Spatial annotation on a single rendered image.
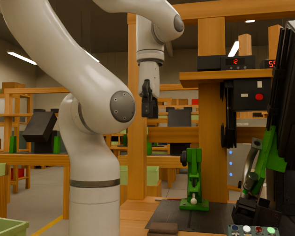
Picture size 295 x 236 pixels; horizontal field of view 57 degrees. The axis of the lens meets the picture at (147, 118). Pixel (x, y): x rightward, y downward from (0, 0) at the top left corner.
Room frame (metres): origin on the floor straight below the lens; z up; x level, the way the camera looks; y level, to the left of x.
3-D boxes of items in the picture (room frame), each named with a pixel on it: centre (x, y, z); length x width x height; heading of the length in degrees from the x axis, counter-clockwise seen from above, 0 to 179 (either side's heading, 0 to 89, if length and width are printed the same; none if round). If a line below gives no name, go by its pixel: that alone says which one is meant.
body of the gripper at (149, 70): (0.81, -0.01, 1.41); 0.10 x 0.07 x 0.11; 168
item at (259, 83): (1.33, -0.50, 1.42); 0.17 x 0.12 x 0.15; 78
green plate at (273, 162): (1.06, -0.48, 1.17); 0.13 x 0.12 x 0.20; 78
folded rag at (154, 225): (0.95, -0.05, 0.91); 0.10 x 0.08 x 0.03; 79
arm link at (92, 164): (0.70, 0.15, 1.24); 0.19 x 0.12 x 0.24; 44
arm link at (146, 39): (0.81, -0.01, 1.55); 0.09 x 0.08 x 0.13; 43
